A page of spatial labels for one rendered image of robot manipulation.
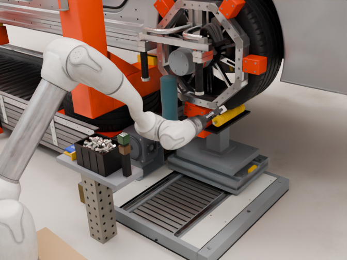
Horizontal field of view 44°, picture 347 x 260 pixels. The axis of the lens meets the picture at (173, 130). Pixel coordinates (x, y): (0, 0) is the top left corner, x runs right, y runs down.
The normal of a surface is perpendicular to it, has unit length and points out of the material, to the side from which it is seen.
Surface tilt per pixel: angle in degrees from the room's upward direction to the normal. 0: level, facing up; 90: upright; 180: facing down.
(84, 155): 90
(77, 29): 90
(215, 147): 90
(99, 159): 90
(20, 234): 78
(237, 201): 0
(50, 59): 56
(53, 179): 0
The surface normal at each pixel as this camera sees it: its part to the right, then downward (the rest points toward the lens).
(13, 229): 0.51, 0.01
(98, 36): 0.77, 0.25
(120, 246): -0.04, -0.90
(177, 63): -0.64, 0.36
